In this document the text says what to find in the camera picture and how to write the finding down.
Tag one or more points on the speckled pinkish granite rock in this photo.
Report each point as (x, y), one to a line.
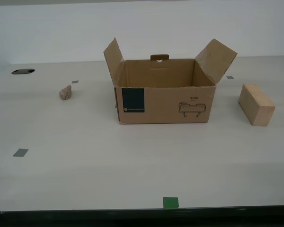
(65, 93)

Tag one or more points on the light wooden block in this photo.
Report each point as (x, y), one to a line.
(255, 104)

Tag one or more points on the brown cardboard box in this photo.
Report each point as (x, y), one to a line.
(165, 106)

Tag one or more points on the green tape square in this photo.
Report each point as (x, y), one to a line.
(170, 203)

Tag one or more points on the grey tape square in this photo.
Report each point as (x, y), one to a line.
(75, 81)
(20, 153)
(230, 77)

